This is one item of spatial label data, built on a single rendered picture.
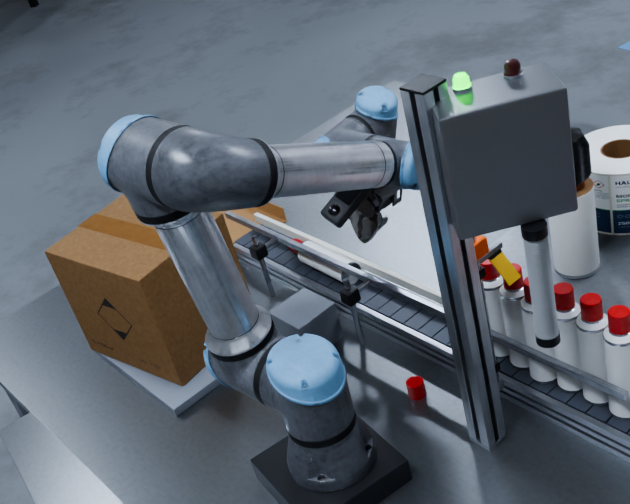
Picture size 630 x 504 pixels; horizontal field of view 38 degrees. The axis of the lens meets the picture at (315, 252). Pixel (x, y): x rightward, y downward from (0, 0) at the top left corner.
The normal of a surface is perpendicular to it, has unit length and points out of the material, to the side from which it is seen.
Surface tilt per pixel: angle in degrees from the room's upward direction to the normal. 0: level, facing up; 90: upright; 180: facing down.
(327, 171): 87
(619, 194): 90
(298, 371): 8
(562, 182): 90
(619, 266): 0
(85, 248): 0
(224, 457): 0
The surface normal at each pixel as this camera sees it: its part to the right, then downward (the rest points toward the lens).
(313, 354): -0.12, -0.78
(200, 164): 0.09, -0.09
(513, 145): 0.11, 0.53
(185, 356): 0.77, 0.18
